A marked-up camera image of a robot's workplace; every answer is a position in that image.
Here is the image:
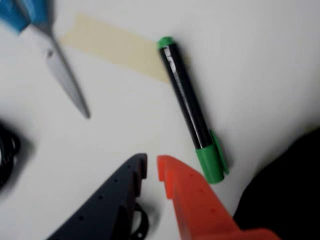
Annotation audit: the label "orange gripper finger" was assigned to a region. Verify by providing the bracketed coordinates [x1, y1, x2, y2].
[156, 154, 283, 240]

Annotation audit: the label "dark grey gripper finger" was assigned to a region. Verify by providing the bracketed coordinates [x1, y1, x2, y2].
[46, 153, 148, 240]

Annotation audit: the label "green black marker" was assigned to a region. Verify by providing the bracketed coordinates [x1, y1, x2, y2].
[156, 36, 230, 185]

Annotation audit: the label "black fabric bag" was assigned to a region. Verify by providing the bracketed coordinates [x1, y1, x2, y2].
[232, 128, 320, 240]

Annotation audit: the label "long beige masking tape strip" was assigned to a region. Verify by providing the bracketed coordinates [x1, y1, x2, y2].
[58, 13, 191, 85]

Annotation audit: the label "black coiled USB cable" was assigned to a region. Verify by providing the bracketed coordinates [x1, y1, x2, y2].
[0, 119, 23, 198]

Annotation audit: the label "blue handled scissors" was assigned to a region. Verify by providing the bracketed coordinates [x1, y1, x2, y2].
[0, 0, 91, 120]

